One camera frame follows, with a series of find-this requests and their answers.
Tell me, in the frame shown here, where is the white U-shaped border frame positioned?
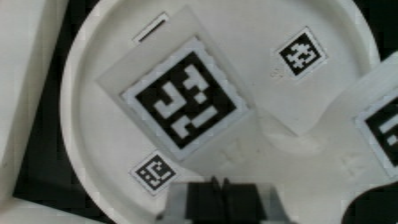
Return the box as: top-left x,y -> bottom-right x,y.
0,0 -> 101,224

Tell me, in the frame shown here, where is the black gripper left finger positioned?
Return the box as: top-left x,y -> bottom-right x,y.
155,176 -> 222,224

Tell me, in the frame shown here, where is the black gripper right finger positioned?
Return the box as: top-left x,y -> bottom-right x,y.
222,179 -> 291,224

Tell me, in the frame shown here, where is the white round table top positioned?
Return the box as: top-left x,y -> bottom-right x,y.
60,0 -> 378,224

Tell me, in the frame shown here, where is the white cross-shaped table base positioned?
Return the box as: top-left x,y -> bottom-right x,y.
98,0 -> 378,216

